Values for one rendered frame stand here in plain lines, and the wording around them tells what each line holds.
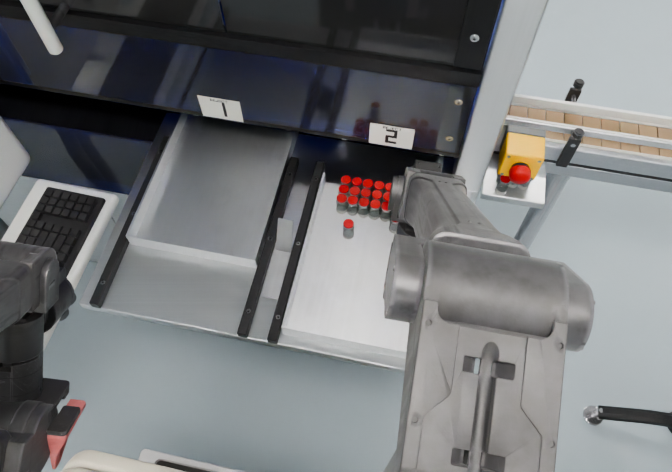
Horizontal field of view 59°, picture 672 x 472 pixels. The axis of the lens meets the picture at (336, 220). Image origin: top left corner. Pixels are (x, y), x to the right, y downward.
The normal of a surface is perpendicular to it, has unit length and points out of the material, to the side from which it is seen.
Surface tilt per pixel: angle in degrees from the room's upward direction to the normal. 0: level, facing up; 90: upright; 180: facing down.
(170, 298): 0
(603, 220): 0
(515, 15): 90
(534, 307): 25
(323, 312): 0
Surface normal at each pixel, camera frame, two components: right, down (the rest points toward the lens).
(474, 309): -0.06, 0.11
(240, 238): 0.00, -0.51
